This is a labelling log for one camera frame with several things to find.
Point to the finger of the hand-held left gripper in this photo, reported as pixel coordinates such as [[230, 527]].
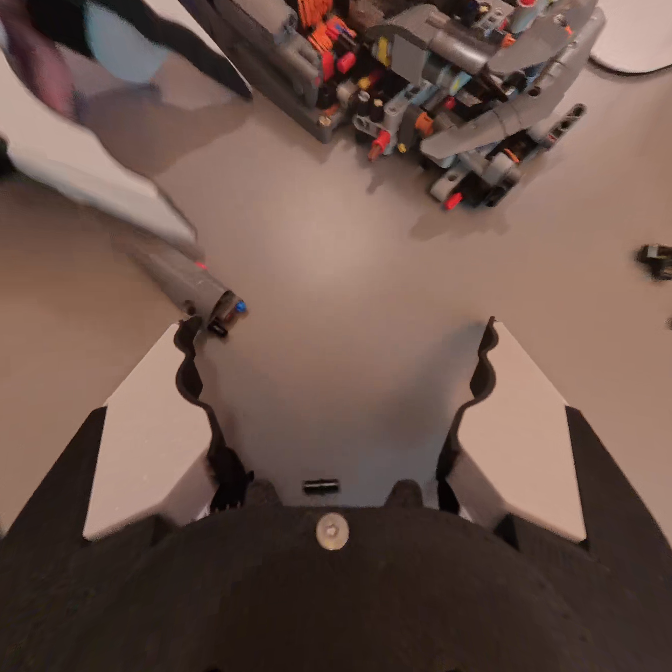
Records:
[[78, 162], [126, 47]]

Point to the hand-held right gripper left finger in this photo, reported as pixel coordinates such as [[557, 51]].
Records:
[[147, 451]]

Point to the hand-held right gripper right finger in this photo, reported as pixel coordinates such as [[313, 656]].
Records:
[[519, 451]]

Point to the grey lego blade assembly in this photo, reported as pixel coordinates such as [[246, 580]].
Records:
[[178, 278]]

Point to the black lego pin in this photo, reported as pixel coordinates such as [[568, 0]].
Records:
[[320, 486]]

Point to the lego car model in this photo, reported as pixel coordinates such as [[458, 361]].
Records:
[[451, 63]]

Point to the black lego connector block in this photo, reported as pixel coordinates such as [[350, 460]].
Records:
[[656, 260]]

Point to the person's left hand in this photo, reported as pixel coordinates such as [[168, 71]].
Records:
[[36, 63]]

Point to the white book stand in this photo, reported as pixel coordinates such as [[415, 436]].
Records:
[[635, 31]]

